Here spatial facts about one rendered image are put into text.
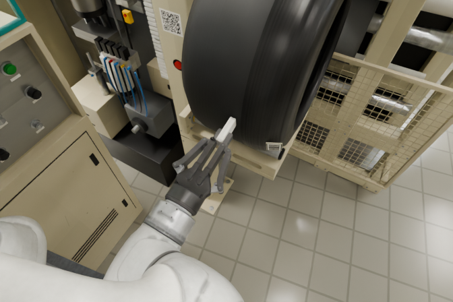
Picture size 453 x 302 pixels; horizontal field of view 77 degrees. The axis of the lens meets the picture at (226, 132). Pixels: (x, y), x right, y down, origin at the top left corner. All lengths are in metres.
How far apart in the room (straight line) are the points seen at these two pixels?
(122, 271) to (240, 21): 0.51
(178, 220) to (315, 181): 1.51
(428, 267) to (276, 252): 0.83
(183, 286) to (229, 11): 0.49
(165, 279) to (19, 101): 0.78
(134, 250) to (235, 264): 1.22
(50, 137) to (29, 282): 0.80
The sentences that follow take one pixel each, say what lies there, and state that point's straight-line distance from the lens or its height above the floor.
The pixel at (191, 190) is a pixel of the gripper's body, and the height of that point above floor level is 1.15.
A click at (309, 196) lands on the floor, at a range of 1.94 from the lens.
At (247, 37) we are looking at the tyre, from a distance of 0.60.
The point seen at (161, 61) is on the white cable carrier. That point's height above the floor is 1.03.
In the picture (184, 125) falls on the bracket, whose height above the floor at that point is 0.90.
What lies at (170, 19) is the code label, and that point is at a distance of 0.92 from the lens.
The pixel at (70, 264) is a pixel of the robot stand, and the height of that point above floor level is 0.65.
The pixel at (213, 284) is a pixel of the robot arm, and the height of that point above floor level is 1.26.
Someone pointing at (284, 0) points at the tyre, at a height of 1.42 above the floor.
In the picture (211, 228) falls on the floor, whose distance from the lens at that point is 1.79.
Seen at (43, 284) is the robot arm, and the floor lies 1.35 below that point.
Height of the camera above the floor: 1.70
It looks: 53 degrees down
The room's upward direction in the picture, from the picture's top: straight up
